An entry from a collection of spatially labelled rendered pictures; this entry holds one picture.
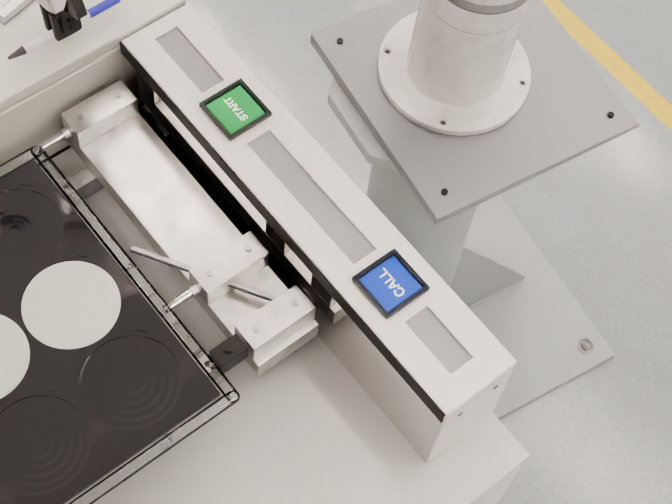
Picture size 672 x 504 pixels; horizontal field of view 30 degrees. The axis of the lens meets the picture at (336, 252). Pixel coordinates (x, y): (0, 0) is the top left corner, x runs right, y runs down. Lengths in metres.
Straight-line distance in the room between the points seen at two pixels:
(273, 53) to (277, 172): 1.30
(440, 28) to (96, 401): 0.56
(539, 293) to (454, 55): 0.99
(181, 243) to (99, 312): 0.12
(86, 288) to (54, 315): 0.04
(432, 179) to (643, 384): 0.98
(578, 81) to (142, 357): 0.66
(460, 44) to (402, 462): 0.47
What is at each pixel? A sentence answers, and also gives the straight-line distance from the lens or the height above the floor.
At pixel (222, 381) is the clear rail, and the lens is 1.27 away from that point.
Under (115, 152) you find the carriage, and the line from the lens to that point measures 1.43.
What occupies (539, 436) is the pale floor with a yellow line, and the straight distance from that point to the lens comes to 2.27.
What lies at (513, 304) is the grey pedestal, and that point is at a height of 0.01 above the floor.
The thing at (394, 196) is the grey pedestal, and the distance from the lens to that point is 1.70.
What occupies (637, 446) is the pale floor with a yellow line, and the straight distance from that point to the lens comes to 2.31.
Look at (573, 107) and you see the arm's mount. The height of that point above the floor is 0.83.
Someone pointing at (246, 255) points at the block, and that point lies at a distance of 1.32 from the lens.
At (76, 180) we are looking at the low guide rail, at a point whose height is 0.85.
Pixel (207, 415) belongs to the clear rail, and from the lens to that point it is 1.26.
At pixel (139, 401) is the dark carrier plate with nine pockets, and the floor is 0.90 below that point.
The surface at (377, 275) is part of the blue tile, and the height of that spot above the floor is 0.96.
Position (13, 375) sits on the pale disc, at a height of 0.90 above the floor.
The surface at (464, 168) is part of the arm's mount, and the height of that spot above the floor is 0.83.
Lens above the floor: 2.08
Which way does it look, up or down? 61 degrees down
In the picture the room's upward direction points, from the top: 8 degrees clockwise
